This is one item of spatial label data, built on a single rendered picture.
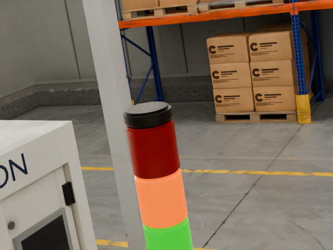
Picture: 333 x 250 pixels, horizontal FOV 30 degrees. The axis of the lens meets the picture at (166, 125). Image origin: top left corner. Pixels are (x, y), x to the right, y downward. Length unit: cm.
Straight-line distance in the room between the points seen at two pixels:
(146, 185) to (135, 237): 287
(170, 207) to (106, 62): 259
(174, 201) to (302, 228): 500
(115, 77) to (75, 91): 840
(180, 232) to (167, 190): 5
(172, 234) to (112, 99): 261
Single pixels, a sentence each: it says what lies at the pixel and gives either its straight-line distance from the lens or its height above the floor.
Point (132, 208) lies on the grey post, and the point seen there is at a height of 118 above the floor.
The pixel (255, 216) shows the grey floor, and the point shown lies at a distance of 594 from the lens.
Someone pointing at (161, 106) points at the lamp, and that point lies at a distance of 63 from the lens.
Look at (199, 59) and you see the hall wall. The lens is 1038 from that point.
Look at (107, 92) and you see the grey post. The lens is 325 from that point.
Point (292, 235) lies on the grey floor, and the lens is 552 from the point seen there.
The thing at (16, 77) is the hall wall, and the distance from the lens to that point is 1195.
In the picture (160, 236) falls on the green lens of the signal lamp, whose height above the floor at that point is 221.
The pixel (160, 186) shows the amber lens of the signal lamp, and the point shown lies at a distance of 63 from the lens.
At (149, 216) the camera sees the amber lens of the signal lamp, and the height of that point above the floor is 223.
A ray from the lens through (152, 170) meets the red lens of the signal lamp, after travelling 63.
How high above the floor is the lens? 249
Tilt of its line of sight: 15 degrees down
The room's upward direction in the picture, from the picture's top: 9 degrees counter-clockwise
